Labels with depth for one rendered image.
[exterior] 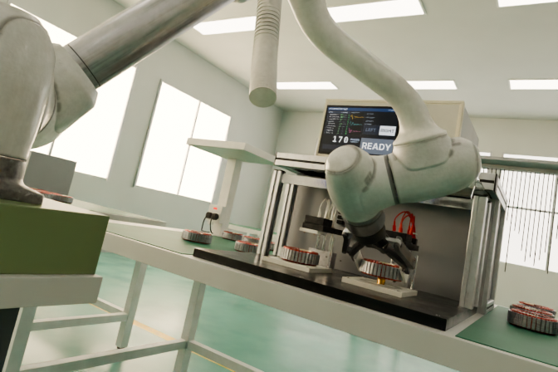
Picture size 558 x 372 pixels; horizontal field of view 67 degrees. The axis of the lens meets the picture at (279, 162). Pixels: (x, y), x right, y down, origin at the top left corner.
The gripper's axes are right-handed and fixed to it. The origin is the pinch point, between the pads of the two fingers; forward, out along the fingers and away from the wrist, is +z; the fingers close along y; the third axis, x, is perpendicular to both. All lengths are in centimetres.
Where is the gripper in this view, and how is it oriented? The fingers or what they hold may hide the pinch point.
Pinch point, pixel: (382, 268)
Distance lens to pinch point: 113.1
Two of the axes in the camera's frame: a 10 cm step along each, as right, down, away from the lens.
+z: 3.4, 6.8, 6.5
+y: -8.3, -1.0, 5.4
